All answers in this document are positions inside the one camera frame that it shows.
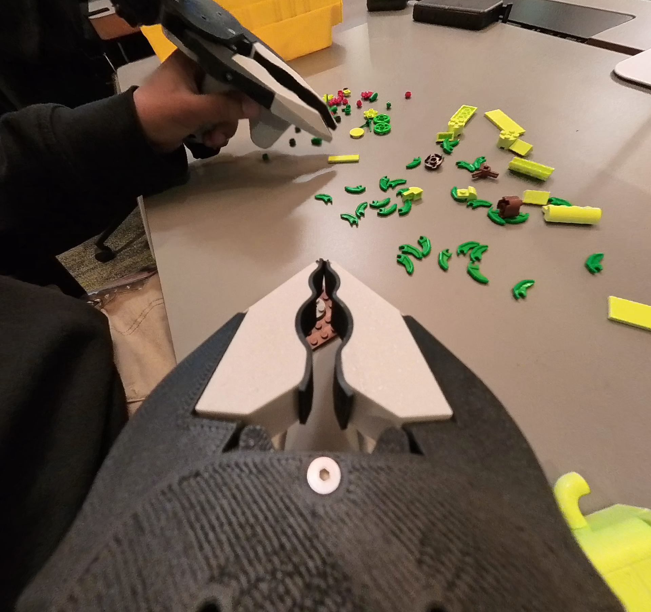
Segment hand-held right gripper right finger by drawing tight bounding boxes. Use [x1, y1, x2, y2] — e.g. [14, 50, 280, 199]
[323, 259, 453, 452]

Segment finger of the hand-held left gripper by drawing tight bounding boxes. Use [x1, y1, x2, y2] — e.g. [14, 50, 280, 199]
[231, 55, 333, 141]
[253, 43, 339, 130]

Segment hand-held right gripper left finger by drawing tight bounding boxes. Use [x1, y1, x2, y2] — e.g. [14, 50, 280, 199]
[195, 259, 326, 451]

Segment yellow storage bin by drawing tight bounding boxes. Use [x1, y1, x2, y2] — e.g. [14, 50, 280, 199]
[140, 0, 342, 63]

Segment brown tile with flower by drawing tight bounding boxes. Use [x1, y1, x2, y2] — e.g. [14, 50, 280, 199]
[304, 292, 351, 352]

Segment lime slope toy brick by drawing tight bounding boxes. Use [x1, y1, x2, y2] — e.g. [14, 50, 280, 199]
[509, 156, 555, 182]

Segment person's left forearm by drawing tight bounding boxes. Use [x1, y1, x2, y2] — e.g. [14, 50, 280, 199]
[0, 86, 189, 206]

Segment person's left hand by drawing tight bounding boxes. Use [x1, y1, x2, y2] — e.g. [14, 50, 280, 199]
[135, 53, 260, 151]

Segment person's tan pants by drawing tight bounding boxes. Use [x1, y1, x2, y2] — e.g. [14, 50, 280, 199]
[89, 266, 176, 414]

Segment flat black power bank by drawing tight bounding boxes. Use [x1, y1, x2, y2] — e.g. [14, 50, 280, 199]
[412, 0, 513, 30]

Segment scattered green leaf pieces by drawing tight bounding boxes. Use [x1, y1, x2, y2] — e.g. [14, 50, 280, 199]
[314, 137, 606, 300]

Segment person's black jacket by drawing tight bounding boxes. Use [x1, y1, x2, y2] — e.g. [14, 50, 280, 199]
[0, 0, 130, 612]

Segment large lime toy tile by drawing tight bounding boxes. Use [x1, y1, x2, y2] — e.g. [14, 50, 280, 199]
[483, 109, 526, 137]

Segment lime half cylinder brick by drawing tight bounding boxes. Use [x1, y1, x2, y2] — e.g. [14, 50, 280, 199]
[541, 204, 602, 225]

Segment wide lime toy tile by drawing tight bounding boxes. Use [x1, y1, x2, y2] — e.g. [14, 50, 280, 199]
[608, 295, 651, 330]

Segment lime plastic hooked part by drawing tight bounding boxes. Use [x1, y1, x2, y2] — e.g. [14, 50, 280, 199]
[553, 472, 651, 612]

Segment white book stand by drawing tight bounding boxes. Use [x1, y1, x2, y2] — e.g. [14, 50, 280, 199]
[614, 47, 651, 89]

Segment dark table cable hatch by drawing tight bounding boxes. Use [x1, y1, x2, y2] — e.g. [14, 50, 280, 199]
[475, 0, 637, 41]

